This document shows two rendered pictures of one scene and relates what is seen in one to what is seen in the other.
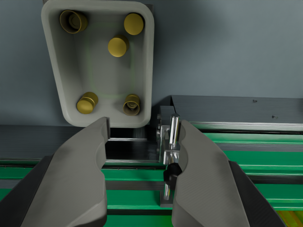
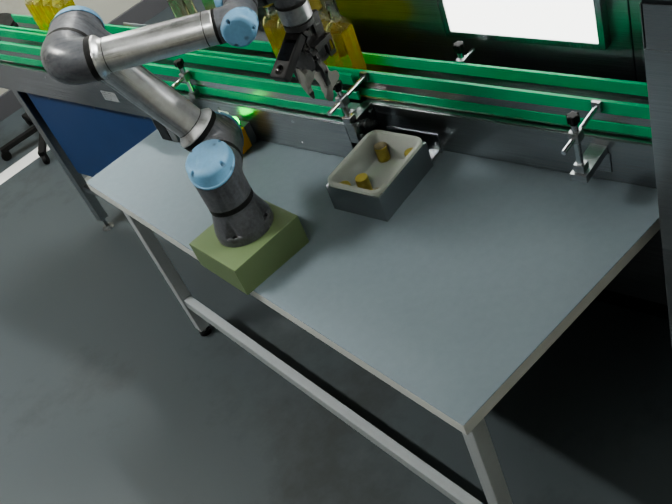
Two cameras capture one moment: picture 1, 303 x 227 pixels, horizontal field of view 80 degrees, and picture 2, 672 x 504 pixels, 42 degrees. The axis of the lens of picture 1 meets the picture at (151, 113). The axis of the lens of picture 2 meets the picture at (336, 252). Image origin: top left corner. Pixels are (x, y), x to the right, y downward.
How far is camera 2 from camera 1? 2.07 m
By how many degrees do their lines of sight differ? 36
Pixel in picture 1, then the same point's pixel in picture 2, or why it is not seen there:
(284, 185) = not seen: hidden behind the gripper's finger
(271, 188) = not seen: hidden behind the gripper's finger
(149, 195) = (374, 79)
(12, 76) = (466, 193)
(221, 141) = (323, 106)
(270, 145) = (300, 100)
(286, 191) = not seen: hidden behind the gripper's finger
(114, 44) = (361, 178)
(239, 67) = (302, 168)
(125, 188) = (390, 85)
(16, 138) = (484, 141)
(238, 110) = (312, 131)
